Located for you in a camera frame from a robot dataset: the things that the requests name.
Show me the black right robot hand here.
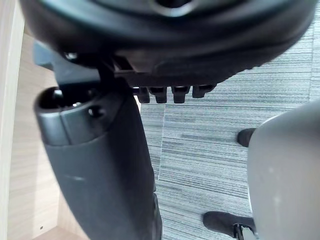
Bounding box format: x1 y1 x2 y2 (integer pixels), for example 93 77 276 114
18 0 316 240

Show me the light wooden cabinet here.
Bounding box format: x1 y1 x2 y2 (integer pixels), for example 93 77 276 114
0 0 76 240

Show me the dark right robot foot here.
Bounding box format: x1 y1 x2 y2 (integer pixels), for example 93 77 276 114
202 211 257 240

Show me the dark robot foot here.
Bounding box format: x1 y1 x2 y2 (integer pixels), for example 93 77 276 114
236 128 257 148
202 211 257 240

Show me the dark left robot foot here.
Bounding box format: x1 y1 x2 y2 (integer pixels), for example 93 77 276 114
236 128 257 148

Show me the silver robot leg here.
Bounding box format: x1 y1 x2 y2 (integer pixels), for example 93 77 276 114
246 98 320 240

